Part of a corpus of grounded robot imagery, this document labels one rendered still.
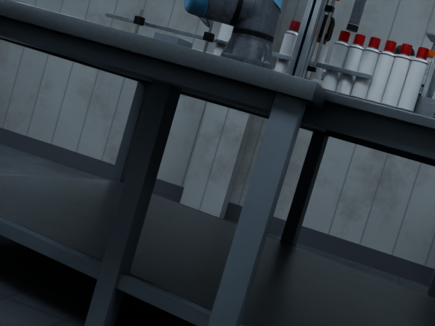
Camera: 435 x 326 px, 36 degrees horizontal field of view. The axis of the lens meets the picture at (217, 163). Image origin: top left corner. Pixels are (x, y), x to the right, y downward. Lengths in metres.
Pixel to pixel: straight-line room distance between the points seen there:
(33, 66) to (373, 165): 2.66
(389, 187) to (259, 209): 3.23
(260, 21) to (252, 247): 0.68
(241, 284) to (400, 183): 3.25
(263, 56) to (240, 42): 0.07
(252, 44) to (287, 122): 0.47
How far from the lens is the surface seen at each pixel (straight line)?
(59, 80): 5.26
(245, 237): 1.41
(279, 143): 1.39
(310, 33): 2.13
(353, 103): 1.54
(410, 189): 4.60
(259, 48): 1.81
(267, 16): 1.83
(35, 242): 2.02
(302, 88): 1.37
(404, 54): 2.19
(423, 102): 2.20
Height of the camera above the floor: 0.72
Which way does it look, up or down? 4 degrees down
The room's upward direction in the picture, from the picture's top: 16 degrees clockwise
